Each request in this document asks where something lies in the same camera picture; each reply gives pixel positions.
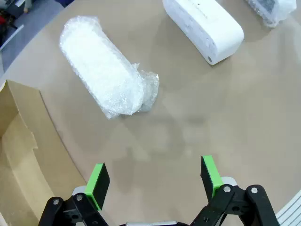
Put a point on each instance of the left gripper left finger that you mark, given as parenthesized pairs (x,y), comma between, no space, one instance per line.
(98,186)

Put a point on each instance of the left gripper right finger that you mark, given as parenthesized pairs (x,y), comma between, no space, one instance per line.
(209,176)

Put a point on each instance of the bubble-wrapped clock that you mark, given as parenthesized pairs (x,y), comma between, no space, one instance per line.
(98,66)
(270,9)

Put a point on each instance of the white unwrapped clock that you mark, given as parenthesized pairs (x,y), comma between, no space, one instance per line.
(207,28)

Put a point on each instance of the open cardboard box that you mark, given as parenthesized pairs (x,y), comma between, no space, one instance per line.
(23,153)

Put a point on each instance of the ribbed grey base platform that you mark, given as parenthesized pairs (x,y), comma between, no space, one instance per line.
(291,214)

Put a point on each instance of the aluminium bar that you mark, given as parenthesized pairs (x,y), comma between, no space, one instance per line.
(11,37)

